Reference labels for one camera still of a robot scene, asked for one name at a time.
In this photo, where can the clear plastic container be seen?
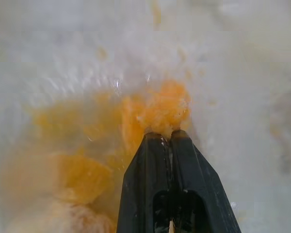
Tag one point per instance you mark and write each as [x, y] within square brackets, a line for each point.
[63, 60]

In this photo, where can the orange segment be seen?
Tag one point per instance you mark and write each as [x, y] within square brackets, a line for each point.
[168, 106]
[83, 174]
[77, 218]
[132, 123]

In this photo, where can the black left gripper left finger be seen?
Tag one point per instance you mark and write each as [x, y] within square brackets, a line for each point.
[143, 184]

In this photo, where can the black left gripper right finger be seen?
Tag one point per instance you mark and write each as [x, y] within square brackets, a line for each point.
[196, 184]

